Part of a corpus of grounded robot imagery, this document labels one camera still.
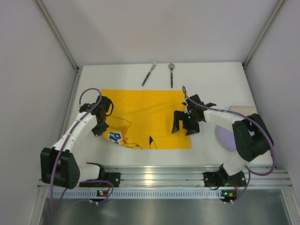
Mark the purple cable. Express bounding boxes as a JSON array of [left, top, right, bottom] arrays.
[[182, 85, 278, 203], [49, 88, 115, 211]]

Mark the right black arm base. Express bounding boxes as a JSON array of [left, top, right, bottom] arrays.
[[203, 172, 247, 188]]

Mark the perforated cable tray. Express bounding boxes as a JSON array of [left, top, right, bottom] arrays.
[[53, 189, 236, 199]]

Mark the yellow printed cloth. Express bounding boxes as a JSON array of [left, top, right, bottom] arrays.
[[102, 89, 191, 150]]

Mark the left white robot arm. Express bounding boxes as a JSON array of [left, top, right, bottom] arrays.
[[40, 96, 114, 189]]

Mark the spoon with teal handle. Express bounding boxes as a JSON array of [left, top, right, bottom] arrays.
[[168, 63, 175, 88]]

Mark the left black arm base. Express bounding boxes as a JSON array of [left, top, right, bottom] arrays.
[[79, 172, 121, 188]]

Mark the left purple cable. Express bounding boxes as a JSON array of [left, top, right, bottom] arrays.
[[49, 88, 115, 211]]

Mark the fork with teal handle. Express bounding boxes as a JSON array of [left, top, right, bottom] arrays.
[[142, 62, 157, 86]]

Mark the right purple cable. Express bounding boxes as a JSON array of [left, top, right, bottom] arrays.
[[182, 85, 278, 203]]

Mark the lilac plate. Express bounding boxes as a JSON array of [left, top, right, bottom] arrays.
[[215, 126, 237, 152]]

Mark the beige paper cup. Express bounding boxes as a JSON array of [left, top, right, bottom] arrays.
[[229, 105, 257, 116]]

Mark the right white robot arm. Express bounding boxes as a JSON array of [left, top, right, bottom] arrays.
[[172, 95, 274, 186]]

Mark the aluminium mounting rail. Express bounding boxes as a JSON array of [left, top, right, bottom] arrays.
[[37, 165, 293, 188]]

